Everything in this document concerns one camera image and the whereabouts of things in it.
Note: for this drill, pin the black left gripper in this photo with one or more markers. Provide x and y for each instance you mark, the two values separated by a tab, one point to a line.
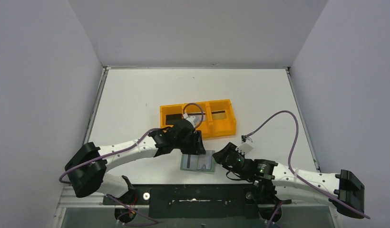
197	142

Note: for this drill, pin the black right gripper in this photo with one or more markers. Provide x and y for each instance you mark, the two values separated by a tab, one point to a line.
222	154

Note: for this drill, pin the silver VIP card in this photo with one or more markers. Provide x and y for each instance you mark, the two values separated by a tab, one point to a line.
204	162

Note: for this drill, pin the green card holder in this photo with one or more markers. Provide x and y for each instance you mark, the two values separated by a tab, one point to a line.
208	152

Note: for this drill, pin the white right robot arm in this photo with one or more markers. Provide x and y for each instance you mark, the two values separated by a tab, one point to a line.
275	182

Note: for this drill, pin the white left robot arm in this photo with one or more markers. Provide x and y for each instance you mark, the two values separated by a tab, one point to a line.
88	170

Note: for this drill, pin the silver card middle bin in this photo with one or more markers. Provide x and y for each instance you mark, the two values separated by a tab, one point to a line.
196	117

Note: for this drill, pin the gold card end bin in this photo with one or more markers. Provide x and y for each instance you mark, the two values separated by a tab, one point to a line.
218	115

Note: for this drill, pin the yellow three-compartment bin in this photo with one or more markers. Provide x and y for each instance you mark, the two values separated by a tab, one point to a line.
209	128

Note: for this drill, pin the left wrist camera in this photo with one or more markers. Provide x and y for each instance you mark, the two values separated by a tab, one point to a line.
193	124

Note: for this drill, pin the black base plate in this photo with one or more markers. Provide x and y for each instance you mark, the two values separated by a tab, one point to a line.
198	201

